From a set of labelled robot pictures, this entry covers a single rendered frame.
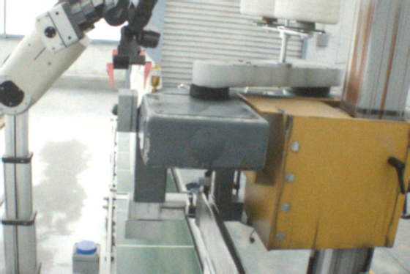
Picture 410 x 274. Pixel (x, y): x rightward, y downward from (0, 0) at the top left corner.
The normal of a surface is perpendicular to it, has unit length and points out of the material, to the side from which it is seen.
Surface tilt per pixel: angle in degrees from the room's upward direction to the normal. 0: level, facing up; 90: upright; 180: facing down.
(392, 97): 90
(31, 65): 115
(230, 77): 90
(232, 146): 90
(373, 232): 90
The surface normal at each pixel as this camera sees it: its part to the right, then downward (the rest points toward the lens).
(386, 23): 0.16, 0.27
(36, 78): -0.25, 0.61
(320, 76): 0.55, 0.26
